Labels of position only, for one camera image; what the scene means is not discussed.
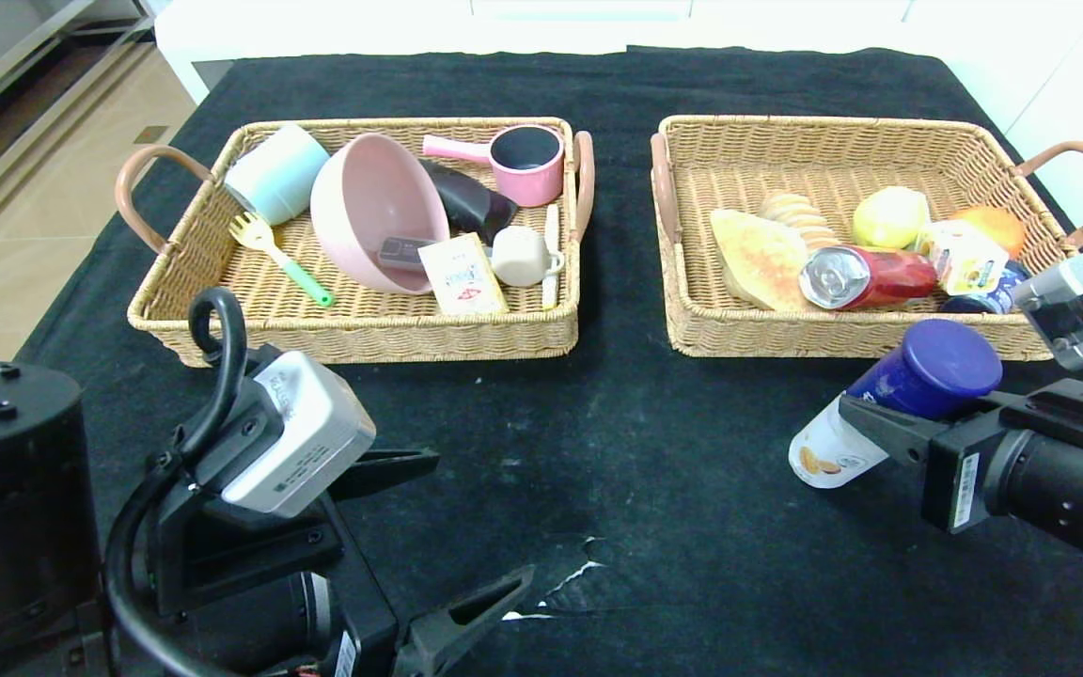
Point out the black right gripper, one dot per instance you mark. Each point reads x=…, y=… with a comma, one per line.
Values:
x=955, y=484

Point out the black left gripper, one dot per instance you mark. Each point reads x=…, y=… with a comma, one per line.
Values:
x=360, y=621

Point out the blue capped yogurt bottle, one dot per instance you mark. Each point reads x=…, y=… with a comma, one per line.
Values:
x=936, y=371

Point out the red soda can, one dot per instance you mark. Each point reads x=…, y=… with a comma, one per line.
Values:
x=889, y=277

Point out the white fruit drink carton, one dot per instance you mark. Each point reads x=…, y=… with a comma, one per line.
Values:
x=969, y=259

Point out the yellow playing card box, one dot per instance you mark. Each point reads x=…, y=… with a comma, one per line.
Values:
x=466, y=277

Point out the pink plastic bowl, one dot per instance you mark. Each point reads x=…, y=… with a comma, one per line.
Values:
x=372, y=197

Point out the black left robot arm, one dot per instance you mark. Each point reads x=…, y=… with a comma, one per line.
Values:
x=6, y=489

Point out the small dark blue can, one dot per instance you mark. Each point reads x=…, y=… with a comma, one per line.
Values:
x=983, y=301

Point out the yellow lemon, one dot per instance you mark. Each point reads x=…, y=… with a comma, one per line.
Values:
x=889, y=218

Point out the flat toasted bread slice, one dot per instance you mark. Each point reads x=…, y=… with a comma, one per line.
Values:
x=758, y=259

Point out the orange fruit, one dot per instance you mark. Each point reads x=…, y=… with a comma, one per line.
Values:
x=997, y=226

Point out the striped bread roll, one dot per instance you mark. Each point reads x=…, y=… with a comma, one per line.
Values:
x=791, y=212

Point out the small beige cup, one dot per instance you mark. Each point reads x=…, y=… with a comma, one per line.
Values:
x=518, y=256

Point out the white plastic stick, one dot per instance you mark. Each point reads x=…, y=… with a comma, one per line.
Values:
x=552, y=218

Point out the black oblong glasses case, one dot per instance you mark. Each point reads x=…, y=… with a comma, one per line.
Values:
x=476, y=197

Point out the yellow green toy fork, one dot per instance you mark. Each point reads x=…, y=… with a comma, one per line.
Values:
x=255, y=233

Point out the pink toy saucepan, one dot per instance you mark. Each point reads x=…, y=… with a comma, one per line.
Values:
x=532, y=184

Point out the light blue plastic cup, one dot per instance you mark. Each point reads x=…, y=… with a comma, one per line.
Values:
x=276, y=174

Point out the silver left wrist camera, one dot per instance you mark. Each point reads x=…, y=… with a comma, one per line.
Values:
x=302, y=437

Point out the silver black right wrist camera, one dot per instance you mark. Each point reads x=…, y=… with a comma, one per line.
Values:
x=1077, y=315

